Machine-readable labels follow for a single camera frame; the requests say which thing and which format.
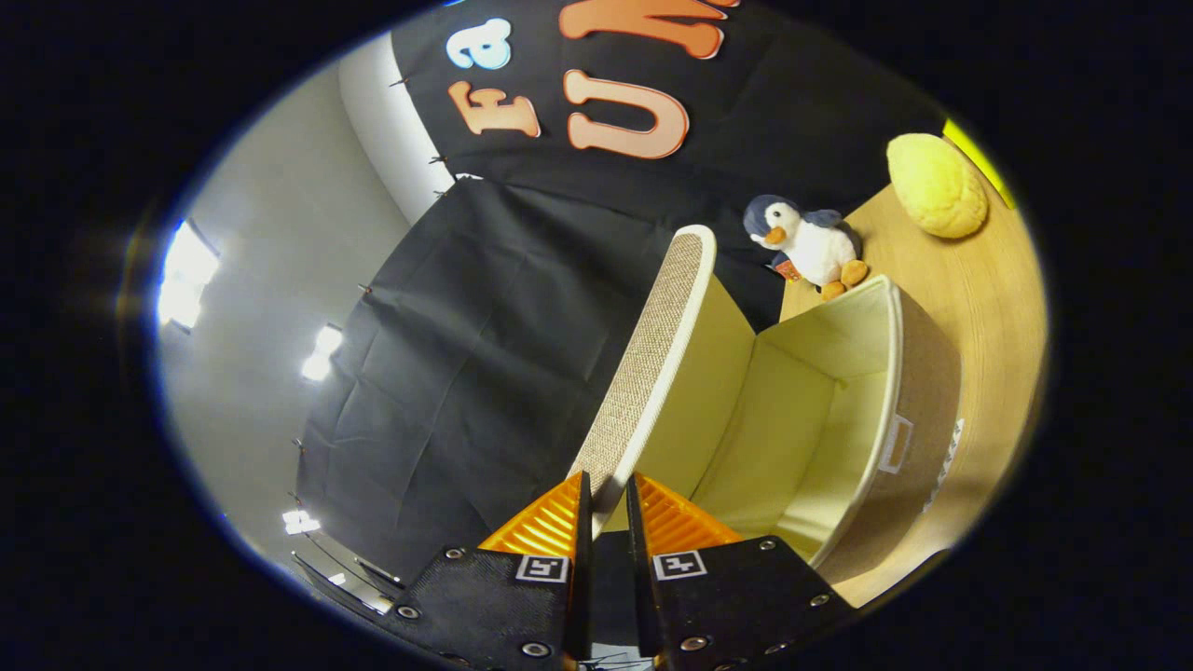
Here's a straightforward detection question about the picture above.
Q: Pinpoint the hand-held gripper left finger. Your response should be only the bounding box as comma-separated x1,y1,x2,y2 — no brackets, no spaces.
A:
382,471,595,671

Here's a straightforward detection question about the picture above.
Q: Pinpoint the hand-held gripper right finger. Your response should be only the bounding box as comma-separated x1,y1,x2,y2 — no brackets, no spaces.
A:
624,473,854,671

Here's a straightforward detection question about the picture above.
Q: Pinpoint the beige fabric storage box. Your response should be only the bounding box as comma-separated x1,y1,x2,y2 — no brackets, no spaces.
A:
567,224,964,586

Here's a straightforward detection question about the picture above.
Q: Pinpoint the black backdrop cloth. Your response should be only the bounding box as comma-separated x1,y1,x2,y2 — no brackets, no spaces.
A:
294,0,952,583

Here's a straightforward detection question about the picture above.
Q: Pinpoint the penguin plush toy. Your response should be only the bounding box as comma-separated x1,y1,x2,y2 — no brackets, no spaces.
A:
743,194,870,301

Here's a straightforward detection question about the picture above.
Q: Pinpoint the row of black clips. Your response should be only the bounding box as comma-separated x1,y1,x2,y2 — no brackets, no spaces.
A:
289,76,459,504

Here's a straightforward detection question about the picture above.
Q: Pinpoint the yellow round plush cushion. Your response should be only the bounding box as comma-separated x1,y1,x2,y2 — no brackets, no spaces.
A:
885,133,989,240

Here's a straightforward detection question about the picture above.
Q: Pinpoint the yellow book red circle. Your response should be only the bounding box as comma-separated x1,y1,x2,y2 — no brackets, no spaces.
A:
941,118,1017,211

